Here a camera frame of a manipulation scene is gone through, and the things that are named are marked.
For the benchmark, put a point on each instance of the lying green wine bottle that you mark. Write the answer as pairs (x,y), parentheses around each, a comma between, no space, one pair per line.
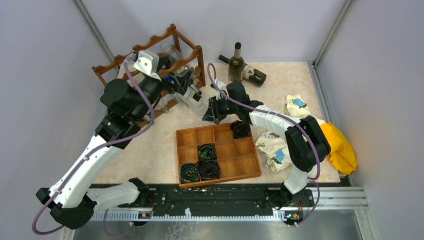
(253,75)

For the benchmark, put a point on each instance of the dark wine bottle beige label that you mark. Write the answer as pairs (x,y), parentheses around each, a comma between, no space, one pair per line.
(193,85)

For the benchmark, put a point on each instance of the blue square glass bottle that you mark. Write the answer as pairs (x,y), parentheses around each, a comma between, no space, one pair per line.
(173,84)

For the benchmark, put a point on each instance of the rolled dark green tie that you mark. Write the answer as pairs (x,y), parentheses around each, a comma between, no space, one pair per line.
(189,173)

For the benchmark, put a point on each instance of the wooden compartment tray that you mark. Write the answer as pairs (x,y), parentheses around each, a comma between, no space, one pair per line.
(238,158)

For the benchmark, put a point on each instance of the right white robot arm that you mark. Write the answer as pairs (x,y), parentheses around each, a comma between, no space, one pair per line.
(308,147)

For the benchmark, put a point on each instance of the dark wine bottle grey label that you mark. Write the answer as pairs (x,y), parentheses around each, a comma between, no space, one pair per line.
(236,65)

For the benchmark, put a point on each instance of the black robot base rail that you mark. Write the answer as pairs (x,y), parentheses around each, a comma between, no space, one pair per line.
(236,203)

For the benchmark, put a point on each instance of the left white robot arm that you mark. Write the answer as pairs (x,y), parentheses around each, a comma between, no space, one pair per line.
(72,201)

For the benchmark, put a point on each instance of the rolled dark blue tie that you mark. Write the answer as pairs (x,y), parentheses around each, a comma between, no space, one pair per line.
(209,170)

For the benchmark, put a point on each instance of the clear glass bottle back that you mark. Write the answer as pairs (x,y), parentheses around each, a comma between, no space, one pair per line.
(171,51)

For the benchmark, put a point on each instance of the brown wooden wine rack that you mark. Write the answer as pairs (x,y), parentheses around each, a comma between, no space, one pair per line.
(130,97)

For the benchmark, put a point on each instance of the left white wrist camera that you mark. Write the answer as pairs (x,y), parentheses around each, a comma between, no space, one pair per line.
(147,63)

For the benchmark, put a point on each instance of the dinosaur print white cloth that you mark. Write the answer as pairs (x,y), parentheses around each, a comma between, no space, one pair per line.
(274,147)

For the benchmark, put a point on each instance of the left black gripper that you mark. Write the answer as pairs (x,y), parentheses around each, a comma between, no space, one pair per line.
(181,80)

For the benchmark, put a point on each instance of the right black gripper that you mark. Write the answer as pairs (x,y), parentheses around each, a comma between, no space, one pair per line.
(213,114)

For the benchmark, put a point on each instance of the rolled tie orange pattern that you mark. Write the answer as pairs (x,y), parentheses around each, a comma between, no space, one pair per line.
(240,129)

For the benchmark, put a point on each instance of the yellow cloth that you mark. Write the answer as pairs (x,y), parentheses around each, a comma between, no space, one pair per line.
(342,156)

